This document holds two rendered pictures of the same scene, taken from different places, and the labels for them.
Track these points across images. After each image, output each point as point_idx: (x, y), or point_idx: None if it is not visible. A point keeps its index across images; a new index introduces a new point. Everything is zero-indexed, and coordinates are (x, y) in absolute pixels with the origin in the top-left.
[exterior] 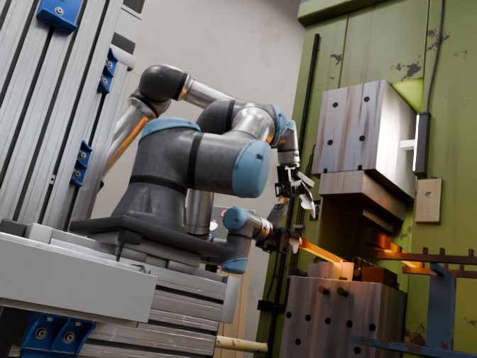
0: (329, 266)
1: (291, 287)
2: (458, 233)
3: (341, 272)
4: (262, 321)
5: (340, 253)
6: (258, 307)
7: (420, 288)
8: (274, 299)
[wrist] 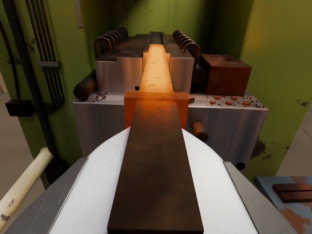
0: (141, 65)
1: (80, 122)
2: None
3: None
4: (27, 124)
5: (101, 0)
6: (11, 113)
7: (255, 69)
8: (33, 100)
